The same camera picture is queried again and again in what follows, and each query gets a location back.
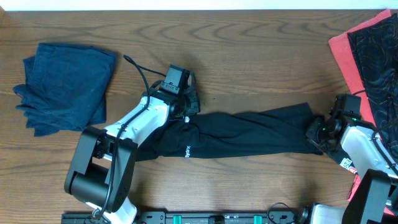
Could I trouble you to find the black t-shirt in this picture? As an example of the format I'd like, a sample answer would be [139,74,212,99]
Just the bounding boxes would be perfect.
[136,103,322,161]

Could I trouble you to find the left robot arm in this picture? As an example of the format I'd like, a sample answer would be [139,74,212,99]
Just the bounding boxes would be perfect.
[62,65,200,223]

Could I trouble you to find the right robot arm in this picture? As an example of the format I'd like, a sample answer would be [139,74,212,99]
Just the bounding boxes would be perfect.
[306,94,397,224]

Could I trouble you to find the black garment with logo tag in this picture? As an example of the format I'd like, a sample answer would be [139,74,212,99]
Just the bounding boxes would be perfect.
[328,151,358,174]

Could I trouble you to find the red garment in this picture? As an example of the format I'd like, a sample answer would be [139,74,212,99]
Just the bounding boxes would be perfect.
[328,9,392,201]

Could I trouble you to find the black patterned garment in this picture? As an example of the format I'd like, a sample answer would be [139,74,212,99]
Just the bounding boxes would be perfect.
[348,14,397,154]

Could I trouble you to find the folded navy blue garment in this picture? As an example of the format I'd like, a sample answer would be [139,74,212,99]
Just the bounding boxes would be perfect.
[13,43,117,137]

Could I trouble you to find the black mounting rail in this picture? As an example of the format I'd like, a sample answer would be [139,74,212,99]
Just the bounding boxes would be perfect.
[61,210,310,224]

